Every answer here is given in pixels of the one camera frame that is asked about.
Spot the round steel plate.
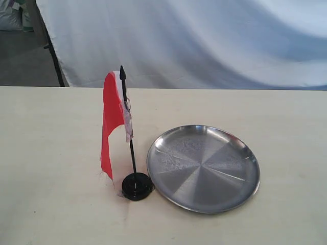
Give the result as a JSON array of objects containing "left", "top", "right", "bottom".
[{"left": 147, "top": 125, "right": 260, "bottom": 214}]

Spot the black backdrop stand pole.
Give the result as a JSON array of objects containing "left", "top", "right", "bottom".
[{"left": 39, "top": 14, "right": 65, "bottom": 87}]

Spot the white sack in background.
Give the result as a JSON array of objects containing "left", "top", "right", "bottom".
[{"left": 1, "top": 0, "right": 33, "bottom": 32}]

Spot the white backdrop cloth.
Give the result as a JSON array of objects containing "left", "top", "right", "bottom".
[{"left": 37, "top": 1, "right": 326, "bottom": 90}]

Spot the round black flag base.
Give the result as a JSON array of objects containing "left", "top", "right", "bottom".
[{"left": 122, "top": 173, "right": 154, "bottom": 201}]

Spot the red white flag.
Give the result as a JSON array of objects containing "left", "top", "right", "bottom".
[{"left": 100, "top": 66, "right": 136, "bottom": 179}]

